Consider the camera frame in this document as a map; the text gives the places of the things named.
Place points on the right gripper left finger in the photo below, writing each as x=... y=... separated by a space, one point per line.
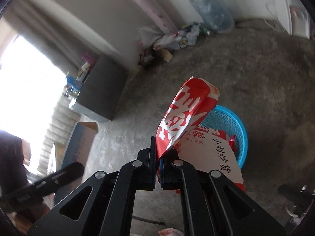
x=103 y=204

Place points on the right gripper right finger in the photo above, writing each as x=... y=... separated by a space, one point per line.
x=211 y=203

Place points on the red white snack bag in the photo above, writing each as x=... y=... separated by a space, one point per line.
x=195 y=99

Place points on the left hand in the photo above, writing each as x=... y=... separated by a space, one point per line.
x=23 y=220

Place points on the red white paper bag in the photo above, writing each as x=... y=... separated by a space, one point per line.
x=208 y=149

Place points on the blue white carton box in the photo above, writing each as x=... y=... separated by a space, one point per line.
x=77 y=150

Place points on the blue plastic basket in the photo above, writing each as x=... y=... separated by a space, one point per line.
x=226 y=120

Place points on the grey cabinet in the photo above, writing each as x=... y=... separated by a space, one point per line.
x=101 y=91

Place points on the blue bottle on cabinet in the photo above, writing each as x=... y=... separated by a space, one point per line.
x=74 y=83

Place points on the grey curtain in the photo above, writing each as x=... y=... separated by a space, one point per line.
x=62 y=47

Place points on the pink rolled mat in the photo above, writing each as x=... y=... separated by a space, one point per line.
x=157 y=14

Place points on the empty blue water jug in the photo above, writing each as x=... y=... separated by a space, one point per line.
x=215 y=15

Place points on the white water dispenser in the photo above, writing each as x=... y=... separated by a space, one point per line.
x=294 y=18

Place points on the trash pile by wall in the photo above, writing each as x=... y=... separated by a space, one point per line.
x=156 y=45

